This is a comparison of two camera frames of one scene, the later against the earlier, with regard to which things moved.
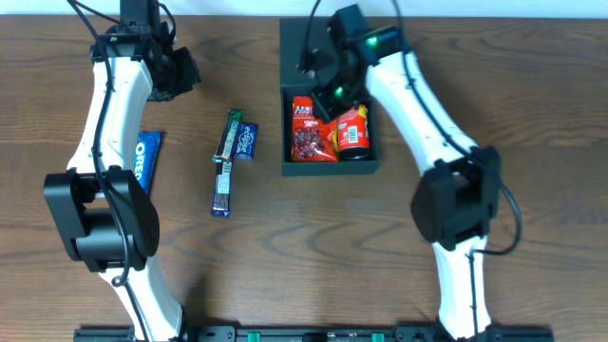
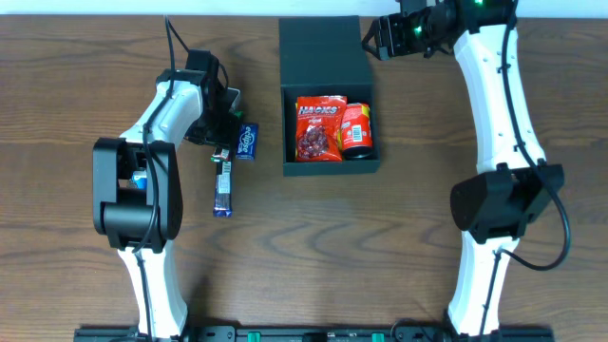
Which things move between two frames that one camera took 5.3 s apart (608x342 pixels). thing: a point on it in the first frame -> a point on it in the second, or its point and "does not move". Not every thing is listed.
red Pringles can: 353,135 does not move
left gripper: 185,69 -> 223,134
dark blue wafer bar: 221,201 does not move
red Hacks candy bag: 313,140 does not move
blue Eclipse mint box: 247,141 does not move
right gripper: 325,102 -> 387,36
